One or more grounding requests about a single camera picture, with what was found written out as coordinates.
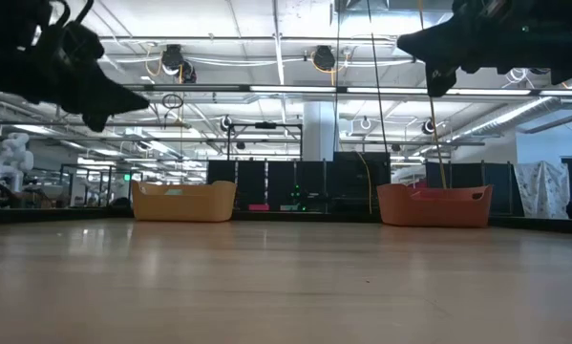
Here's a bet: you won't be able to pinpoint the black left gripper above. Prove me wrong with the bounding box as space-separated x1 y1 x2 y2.
27 21 151 117

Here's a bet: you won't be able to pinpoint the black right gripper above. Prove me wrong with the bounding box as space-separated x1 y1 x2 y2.
396 0 530 76

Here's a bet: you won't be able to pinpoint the yellow plastic bin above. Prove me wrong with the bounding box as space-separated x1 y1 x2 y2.
131 180 238 223

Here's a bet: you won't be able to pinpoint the white column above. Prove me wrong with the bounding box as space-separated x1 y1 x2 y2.
302 100 341 162

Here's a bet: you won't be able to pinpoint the black partition panels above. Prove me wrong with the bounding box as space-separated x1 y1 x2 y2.
425 161 524 217
206 159 334 214

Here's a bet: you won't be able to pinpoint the orange plastic bin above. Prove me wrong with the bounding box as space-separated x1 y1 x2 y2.
375 183 495 228

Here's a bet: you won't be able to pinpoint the patterned white cloth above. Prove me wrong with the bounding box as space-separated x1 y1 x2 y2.
513 160 572 222

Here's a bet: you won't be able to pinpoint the black device with green lights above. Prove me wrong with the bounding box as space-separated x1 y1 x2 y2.
280 183 332 214

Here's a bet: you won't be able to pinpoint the black hanging cable loop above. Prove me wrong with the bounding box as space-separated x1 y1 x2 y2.
160 93 185 111

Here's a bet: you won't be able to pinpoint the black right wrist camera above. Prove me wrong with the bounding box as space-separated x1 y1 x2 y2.
425 60 459 98

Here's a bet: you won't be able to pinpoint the silver ventilation duct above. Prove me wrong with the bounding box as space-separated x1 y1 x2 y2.
461 95 572 140

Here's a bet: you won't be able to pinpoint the black aluminium table frame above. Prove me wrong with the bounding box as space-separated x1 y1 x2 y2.
0 205 572 235

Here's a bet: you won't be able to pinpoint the black gantry frame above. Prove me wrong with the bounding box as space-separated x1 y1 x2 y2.
226 122 304 162

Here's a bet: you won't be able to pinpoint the grey ceiling rail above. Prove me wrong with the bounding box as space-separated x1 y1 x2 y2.
122 81 572 97

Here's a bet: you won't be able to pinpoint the thin yellow cable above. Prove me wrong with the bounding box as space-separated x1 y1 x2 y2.
355 150 373 215

